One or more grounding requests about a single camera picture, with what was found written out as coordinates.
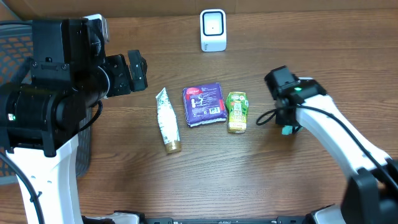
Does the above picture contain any teal snack packet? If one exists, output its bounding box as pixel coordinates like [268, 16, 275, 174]
[282, 126, 303, 136]

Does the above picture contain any green tea carton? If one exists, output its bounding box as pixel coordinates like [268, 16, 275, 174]
[226, 91, 249, 133]

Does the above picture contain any white cream tube gold cap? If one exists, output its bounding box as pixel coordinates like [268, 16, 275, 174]
[155, 88, 182, 154]

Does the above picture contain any purple snack packet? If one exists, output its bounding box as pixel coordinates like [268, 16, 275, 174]
[182, 83, 227, 128]

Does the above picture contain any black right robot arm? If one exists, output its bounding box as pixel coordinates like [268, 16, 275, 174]
[264, 66, 397, 223]

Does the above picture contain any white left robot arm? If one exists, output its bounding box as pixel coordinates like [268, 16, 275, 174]
[1, 14, 148, 224]

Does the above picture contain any white barcode scanner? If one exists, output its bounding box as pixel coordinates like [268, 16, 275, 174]
[200, 9, 227, 52]

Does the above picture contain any grey plastic mesh basket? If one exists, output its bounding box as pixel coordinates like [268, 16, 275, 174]
[1, 24, 91, 177]

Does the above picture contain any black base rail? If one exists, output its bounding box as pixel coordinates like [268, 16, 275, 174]
[80, 211, 312, 224]

